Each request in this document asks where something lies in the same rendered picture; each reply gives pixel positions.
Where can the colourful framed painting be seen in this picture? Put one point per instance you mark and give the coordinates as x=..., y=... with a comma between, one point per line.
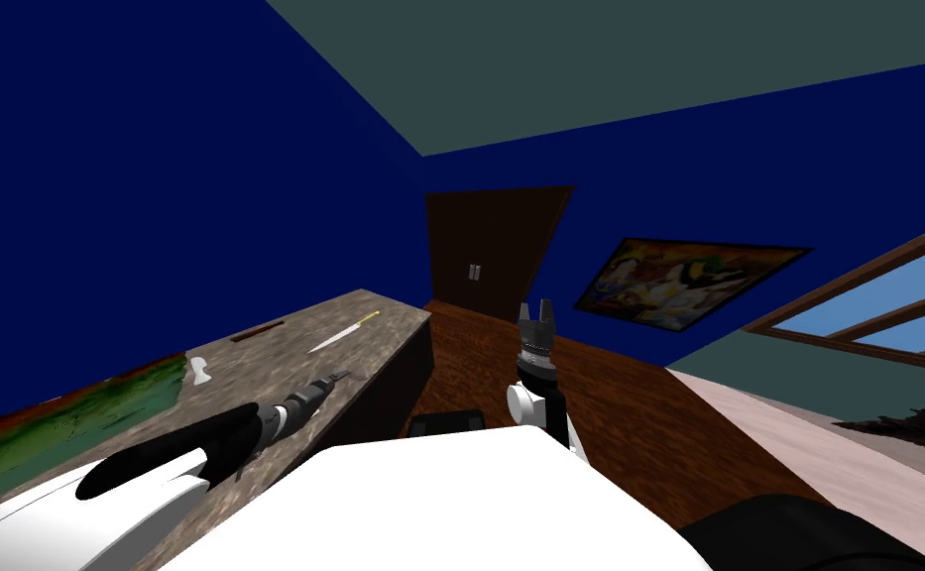
x=680, y=284

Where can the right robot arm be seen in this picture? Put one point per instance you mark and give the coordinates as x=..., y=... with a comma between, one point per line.
x=525, y=403

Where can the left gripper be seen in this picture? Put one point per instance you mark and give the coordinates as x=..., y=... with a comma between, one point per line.
x=318, y=392

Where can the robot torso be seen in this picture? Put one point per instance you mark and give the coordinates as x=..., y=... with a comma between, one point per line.
x=430, y=507

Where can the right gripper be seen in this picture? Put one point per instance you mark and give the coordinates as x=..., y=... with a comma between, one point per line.
x=536, y=329

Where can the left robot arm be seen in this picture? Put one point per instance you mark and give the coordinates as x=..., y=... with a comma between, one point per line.
x=153, y=460

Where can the brown framed window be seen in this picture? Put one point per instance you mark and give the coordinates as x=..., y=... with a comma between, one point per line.
x=890, y=305

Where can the dark brown stick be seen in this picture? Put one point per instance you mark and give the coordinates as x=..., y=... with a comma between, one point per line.
x=257, y=331

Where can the green and red flat mat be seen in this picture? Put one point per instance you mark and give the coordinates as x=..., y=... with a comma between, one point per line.
x=57, y=432

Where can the dark brown door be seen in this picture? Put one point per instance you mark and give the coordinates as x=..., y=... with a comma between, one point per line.
x=502, y=238

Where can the small white object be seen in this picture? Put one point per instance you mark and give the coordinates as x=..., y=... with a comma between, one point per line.
x=199, y=371

